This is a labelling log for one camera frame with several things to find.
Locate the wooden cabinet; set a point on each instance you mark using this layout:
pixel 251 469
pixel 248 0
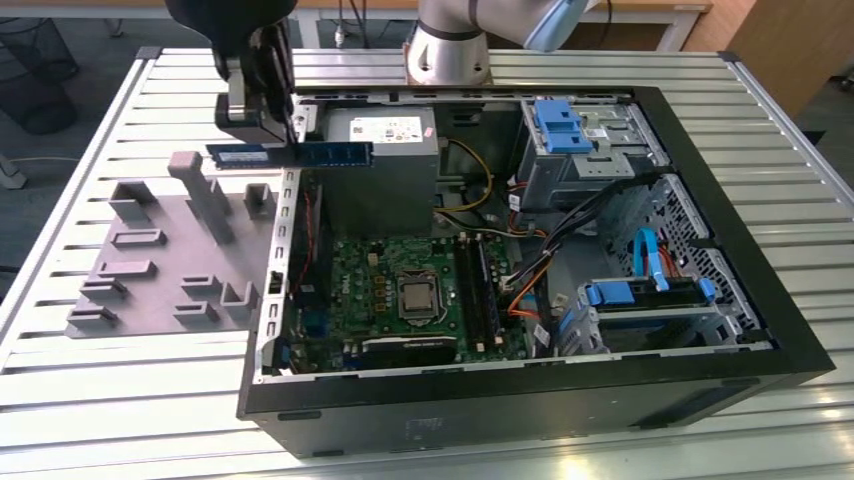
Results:
pixel 788 50

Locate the green motherboard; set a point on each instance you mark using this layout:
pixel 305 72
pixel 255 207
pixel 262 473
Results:
pixel 357 305

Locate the silver CPU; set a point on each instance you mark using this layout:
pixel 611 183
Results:
pixel 418 295

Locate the black mesh waste bin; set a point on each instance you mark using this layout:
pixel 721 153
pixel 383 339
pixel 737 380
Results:
pixel 34 75

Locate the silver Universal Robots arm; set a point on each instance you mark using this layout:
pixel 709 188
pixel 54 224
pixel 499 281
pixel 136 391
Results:
pixel 443 55

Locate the hard disk in blue carrier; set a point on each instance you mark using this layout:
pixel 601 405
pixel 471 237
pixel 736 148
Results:
pixel 614 295

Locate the white frame wooden desk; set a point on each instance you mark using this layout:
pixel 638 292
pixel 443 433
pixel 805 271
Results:
pixel 677 30

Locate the black open PC case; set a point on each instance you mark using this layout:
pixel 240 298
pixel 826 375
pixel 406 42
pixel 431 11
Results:
pixel 467 410

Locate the CPU socket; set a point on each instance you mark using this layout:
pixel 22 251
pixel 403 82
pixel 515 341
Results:
pixel 419 317

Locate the grey parts rack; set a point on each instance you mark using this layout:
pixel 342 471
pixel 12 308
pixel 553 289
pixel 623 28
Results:
pixel 167 225

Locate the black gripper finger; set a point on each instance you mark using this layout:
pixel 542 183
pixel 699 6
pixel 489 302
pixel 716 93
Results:
pixel 256 127
pixel 274 65

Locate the metal optical drive cage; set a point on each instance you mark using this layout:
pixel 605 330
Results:
pixel 601 167

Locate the grey power supply unit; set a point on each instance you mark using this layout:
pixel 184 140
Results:
pixel 374 200

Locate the blue plastic drive latch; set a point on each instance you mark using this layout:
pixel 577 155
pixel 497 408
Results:
pixel 561 130

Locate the grey metal stand foot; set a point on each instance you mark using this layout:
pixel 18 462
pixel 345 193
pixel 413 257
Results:
pixel 10 175

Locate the metal disk bay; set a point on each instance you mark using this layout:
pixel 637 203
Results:
pixel 661 313

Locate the black graphics card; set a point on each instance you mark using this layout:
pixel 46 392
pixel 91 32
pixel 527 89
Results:
pixel 407 351

